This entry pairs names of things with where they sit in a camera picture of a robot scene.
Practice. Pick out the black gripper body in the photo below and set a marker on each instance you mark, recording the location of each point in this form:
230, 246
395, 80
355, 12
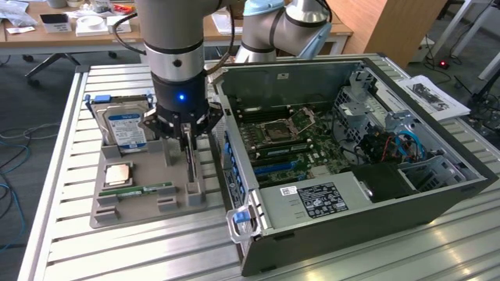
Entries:
179, 93

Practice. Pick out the grey parts rack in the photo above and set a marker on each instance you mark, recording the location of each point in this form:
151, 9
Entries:
153, 175

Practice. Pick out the metal disk bay cage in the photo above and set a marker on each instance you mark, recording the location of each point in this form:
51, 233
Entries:
351, 117

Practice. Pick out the black open PC case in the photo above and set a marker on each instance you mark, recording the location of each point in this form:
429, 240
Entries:
351, 234

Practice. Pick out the metal socket cover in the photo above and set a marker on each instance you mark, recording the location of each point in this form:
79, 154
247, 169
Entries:
305, 120

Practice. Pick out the white box with black top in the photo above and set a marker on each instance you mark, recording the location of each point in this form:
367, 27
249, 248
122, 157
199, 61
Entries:
57, 26

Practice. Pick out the black power switch box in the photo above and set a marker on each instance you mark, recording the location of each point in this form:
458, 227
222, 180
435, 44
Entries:
443, 64

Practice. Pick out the white papers on desk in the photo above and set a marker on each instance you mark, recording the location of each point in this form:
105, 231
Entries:
223, 26

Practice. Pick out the white label card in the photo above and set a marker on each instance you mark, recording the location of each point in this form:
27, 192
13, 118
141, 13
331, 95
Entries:
19, 30

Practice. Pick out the green graphics card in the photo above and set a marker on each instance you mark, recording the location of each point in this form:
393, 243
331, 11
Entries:
191, 167

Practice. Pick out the black tripod stand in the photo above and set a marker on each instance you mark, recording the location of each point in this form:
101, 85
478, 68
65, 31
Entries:
485, 96

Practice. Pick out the clear plastic bag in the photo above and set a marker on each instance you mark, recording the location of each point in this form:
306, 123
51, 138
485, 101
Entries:
15, 14

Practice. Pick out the red small item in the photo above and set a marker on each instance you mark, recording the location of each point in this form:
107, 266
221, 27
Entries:
121, 9

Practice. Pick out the wooden cabinet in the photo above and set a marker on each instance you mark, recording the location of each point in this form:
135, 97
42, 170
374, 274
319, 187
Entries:
391, 29

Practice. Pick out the plain white box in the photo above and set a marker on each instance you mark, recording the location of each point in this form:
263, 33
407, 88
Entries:
123, 26

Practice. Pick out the black fan shroud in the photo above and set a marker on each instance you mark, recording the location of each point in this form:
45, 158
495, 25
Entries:
383, 178

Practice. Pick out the stack of printed papers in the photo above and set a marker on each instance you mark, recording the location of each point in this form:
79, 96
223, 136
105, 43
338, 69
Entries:
434, 96

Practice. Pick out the wooden desk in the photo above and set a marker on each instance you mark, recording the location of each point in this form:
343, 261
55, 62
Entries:
39, 38

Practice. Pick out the CPU socket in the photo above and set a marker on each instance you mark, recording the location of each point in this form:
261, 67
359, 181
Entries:
278, 130

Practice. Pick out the grey cup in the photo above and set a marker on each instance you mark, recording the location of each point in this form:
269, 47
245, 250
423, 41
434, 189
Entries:
58, 3

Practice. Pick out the metal disk bay bracket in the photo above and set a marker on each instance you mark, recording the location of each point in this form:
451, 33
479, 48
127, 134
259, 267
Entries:
430, 172

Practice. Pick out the black office chair base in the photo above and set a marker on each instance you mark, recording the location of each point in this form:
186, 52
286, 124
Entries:
51, 60

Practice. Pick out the hard disk with blue label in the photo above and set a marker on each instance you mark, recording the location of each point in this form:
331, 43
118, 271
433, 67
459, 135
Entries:
125, 128

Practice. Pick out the blue case latch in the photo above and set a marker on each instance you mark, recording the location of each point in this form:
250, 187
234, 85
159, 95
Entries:
239, 218

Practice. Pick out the white wall device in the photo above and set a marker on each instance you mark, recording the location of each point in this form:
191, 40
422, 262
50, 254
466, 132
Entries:
423, 52

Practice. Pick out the green RAM stick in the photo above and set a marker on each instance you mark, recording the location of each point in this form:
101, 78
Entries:
133, 190

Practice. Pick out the silver CPU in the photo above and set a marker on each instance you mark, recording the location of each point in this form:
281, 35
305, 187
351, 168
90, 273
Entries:
118, 175

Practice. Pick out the white tape roll box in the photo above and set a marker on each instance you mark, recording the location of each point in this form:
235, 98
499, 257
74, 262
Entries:
91, 29

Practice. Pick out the blue expansion slot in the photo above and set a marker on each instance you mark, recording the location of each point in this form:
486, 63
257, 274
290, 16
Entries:
274, 168

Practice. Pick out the green motherboard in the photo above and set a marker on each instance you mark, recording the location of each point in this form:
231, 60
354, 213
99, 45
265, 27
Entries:
325, 158

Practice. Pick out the brown cardboard box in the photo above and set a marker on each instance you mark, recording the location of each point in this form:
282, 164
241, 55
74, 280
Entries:
239, 10

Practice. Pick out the white table frame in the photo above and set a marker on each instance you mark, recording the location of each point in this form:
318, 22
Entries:
453, 26

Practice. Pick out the grey power supply unit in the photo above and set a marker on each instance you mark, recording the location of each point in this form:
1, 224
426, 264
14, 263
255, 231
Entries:
282, 210

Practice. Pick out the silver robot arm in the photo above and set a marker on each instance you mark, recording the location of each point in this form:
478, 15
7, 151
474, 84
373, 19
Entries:
173, 29

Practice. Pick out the blue disk caddy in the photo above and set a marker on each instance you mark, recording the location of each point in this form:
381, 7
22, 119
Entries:
101, 98

